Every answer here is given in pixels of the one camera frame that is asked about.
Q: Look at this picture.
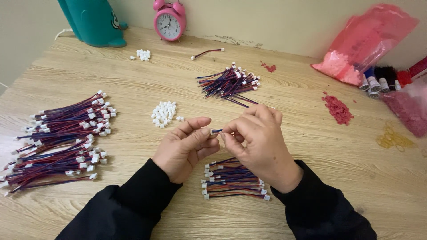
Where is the person's left hand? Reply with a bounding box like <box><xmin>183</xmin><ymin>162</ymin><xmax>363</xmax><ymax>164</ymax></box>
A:
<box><xmin>152</xmin><ymin>117</ymin><xmax>221</xmax><ymax>184</ymax></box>

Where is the person's right hand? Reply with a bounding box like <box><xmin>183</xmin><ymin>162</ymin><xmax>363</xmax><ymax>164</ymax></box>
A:
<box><xmin>220</xmin><ymin>104</ymin><xmax>304</xmax><ymax>194</ymax></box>

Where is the large heap of white connectors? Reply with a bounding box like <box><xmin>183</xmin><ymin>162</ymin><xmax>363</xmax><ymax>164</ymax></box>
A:
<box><xmin>150</xmin><ymin>101</ymin><xmax>185</xmax><ymax>129</ymax></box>

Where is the heap of red connectors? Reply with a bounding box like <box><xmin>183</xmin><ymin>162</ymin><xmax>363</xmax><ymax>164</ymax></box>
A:
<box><xmin>321</xmin><ymin>91</ymin><xmax>354</xmax><ymax>126</ymax></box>

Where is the small heap of white connectors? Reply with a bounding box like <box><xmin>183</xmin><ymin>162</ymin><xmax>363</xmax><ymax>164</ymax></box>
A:
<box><xmin>130</xmin><ymin>49</ymin><xmax>151</xmax><ymax>62</ymax></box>

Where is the pink twin-bell alarm clock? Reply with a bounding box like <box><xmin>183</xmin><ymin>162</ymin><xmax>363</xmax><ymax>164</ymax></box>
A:
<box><xmin>153</xmin><ymin>0</ymin><xmax>187</xmax><ymax>42</ymax></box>

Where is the heap of yellow rubber bands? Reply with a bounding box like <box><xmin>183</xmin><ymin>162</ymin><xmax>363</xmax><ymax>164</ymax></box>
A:
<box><xmin>376</xmin><ymin>121</ymin><xmax>416</xmax><ymax>152</ymax></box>

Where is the black thread spool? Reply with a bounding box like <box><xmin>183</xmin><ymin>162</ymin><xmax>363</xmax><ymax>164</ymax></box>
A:
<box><xmin>374</xmin><ymin>66</ymin><xmax>390</xmax><ymax>94</ymax></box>
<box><xmin>387</xmin><ymin>67</ymin><xmax>403</xmax><ymax>91</ymax></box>

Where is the pink plastic bag of connectors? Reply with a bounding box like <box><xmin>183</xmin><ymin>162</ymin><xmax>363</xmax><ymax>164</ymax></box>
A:
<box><xmin>310</xmin><ymin>3</ymin><xmax>420</xmax><ymax>86</ymax></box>

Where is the clear bag of red connectors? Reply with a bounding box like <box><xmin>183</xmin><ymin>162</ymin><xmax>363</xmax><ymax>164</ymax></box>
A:
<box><xmin>380</xmin><ymin>76</ymin><xmax>427</xmax><ymax>138</ymax></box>

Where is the teal cat-shaped figure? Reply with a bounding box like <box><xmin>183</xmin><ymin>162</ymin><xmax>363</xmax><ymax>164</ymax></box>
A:
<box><xmin>57</xmin><ymin>0</ymin><xmax>129</xmax><ymax>48</ymax></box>

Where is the red thread spool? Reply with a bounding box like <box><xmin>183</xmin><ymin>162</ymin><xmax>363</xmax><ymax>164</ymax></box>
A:
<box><xmin>397</xmin><ymin>70</ymin><xmax>413</xmax><ymax>88</ymax></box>

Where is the red box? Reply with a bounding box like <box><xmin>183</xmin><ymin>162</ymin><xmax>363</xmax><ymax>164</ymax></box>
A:
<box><xmin>408</xmin><ymin>56</ymin><xmax>427</xmax><ymax>79</ymax></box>

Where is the neat pile of finished wires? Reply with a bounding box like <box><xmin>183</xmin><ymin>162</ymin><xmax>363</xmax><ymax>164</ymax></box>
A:
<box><xmin>201</xmin><ymin>157</ymin><xmax>271</xmax><ymax>201</ymax></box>

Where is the fanned pile of wires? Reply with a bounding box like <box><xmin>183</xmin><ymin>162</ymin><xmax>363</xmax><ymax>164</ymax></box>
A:
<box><xmin>196</xmin><ymin>62</ymin><xmax>261</xmax><ymax>108</ymax></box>

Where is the red blue wire with connectors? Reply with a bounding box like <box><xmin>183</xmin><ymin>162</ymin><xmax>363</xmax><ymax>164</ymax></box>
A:
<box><xmin>190</xmin><ymin>48</ymin><xmax>225</xmax><ymax>61</ymax></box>

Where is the big pile of finished wires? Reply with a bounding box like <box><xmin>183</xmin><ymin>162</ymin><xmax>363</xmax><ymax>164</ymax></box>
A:
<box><xmin>0</xmin><ymin>89</ymin><xmax>117</xmax><ymax>197</ymax></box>

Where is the white cable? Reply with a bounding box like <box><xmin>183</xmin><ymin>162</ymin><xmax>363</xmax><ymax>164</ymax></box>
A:
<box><xmin>54</xmin><ymin>28</ymin><xmax>73</xmax><ymax>41</ymax></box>

